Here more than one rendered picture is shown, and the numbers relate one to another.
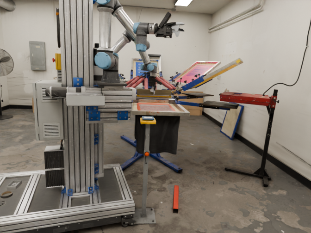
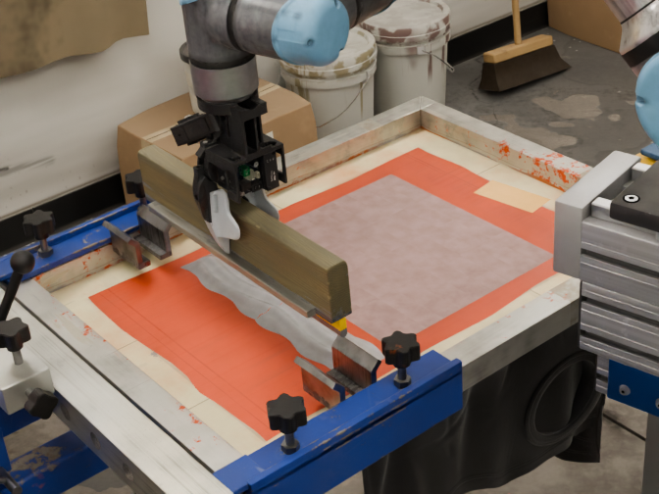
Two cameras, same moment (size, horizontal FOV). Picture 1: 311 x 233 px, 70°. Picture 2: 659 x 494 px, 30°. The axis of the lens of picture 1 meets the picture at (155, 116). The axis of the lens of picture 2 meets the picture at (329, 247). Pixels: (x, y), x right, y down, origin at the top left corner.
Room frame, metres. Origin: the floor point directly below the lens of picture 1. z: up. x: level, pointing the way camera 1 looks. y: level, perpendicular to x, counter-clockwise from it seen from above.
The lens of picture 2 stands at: (3.17, 1.22, 1.87)
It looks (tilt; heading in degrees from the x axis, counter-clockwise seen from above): 32 degrees down; 240
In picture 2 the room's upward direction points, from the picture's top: 5 degrees counter-clockwise
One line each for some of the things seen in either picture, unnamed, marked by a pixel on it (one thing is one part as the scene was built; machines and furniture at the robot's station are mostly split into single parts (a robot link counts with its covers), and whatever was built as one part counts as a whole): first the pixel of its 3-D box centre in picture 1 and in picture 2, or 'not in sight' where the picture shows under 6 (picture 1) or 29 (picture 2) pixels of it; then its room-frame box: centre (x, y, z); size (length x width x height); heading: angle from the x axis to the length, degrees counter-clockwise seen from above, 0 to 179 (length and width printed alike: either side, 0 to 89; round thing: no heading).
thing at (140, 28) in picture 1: (141, 28); not in sight; (1.64, 0.13, 1.65); 0.11 x 0.08 x 0.09; 83
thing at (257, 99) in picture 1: (245, 98); not in sight; (2.91, -1.18, 1.06); 0.61 x 0.46 x 0.12; 66
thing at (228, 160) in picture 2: (152, 81); (236, 140); (2.61, 0.06, 1.23); 0.09 x 0.08 x 0.12; 96
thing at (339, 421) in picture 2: not in sight; (349, 433); (2.64, 0.31, 0.98); 0.30 x 0.05 x 0.07; 6
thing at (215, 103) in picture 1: (189, 103); not in sight; (3.21, -0.49, 0.91); 1.34 x 0.40 x 0.08; 66
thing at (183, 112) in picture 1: (155, 106); (354, 259); (2.43, 0.01, 0.97); 0.79 x 0.58 x 0.04; 6
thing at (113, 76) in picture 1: (110, 76); not in sight; (1.81, 0.38, 1.31); 0.15 x 0.15 x 0.10
